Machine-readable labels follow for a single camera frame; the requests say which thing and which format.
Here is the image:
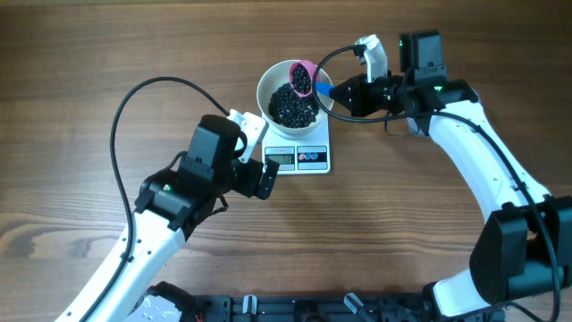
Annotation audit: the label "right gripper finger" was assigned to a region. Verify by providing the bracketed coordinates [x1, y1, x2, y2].
[329, 89, 358, 116]
[334, 75, 360, 92]

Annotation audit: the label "pink scoop with blue handle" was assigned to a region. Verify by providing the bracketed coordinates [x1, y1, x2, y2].
[289, 60, 333, 97]

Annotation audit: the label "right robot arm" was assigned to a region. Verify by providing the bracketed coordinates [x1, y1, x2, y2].
[312, 30, 571, 321]

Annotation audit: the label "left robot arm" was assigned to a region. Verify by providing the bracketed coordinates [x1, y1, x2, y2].
[59, 111, 278, 321]

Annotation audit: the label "black beans in scoop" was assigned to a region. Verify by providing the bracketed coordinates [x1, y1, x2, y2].
[291, 64, 311, 94]

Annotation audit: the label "white digital kitchen scale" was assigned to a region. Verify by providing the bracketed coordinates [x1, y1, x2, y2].
[262, 120, 331, 175]

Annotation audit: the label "black beans in bowl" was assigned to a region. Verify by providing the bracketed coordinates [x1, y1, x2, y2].
[268, 83, 318, 129]

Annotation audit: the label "white bowl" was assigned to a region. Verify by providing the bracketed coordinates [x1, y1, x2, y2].
[257, 60, 327, 136]

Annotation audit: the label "clear plastic container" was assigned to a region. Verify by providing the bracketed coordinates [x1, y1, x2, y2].
[407, 118, 425, 137]

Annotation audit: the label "left black camera cable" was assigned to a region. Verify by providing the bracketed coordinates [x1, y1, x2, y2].
[78, 76, 231, 322]

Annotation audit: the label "black camera cable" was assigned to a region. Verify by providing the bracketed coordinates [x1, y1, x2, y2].
[78, 76, 231, 322]
[311, 44, 562, 322]

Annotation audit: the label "right black camera cable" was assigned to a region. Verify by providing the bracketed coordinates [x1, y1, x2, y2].
[311, 44, 562, 322]

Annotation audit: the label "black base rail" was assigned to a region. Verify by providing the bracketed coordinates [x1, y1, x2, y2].
[133, 281, 448, 322]

